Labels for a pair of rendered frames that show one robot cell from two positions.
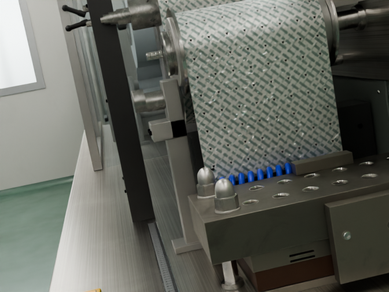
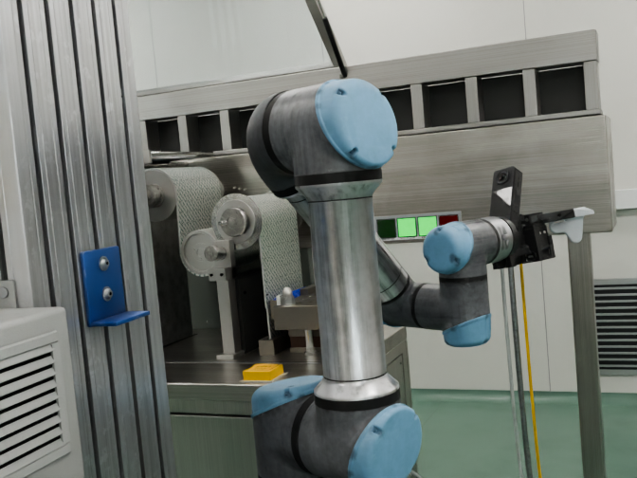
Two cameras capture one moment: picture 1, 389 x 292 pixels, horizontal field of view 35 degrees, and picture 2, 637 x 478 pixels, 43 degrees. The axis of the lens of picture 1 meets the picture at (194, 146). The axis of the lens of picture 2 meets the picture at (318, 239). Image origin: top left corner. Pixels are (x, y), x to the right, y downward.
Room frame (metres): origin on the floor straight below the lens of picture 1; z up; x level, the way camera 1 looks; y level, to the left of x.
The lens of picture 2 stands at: (-0.18, 1.70, 1.34)
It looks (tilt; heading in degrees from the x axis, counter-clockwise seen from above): 4 degrees down; 300
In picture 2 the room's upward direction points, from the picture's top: 5 degrees counter-clockwise
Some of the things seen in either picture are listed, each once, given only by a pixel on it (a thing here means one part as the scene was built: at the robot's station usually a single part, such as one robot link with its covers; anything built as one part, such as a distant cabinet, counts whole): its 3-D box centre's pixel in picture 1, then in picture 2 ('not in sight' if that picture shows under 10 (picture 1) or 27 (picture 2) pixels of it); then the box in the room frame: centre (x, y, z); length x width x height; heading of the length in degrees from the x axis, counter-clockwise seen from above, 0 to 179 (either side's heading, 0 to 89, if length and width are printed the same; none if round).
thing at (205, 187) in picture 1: (206, 181); (287, 295); (0.91, -0.01, 1.05); 0.04 x 0.04 x 0.04
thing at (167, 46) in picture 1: (169, 53); (234, 222); (1.04, 0.01, 1.25); 0.07 x 0.02 x 0.07; 7
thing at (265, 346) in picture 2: not in sight; (289, 336); (1.00, -0.13, 0.92); 0.28 x 0.04 x 0.04; 97
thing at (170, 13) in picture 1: (176, 51); (236, 221); (1.04, 0.00, 1.25); 0.15 x 0.01 x 0.15; 7
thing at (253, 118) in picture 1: (268, 121); (282, 266); (1.00, -0.13, 1.11); 0.23 x 0.01 x 0.18; 97
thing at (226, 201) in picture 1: (225, 194); not in sight; (0.82, -0.03, 1.05); 0.04 x 0.04 x 0.04
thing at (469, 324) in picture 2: not in sight; (456, 308); (0.27, 0.50, 1.12); 0.11 x 0.08 x 0.11; 164
